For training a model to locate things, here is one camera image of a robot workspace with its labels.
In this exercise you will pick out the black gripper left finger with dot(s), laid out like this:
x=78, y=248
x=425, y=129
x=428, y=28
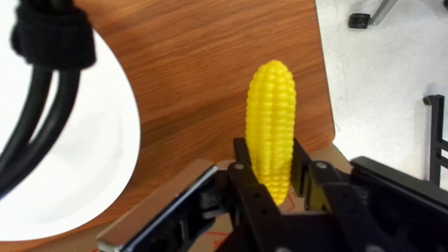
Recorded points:
x=254, y=210

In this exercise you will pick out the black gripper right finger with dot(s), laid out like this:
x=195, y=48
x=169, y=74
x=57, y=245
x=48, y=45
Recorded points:
x=334, y=205

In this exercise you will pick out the yellow toy corn cob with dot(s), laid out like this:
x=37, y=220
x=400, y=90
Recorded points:
x=272, y=126

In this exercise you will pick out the white bowl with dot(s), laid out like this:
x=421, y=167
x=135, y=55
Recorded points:
x=85, y=154

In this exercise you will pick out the black rack silver edge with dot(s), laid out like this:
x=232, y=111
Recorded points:
x=397, y=196

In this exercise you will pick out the black caster wheel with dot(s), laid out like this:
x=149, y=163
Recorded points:
x=359, y=20

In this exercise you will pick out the black metal frame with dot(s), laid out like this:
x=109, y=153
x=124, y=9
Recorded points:
x=436, y=135

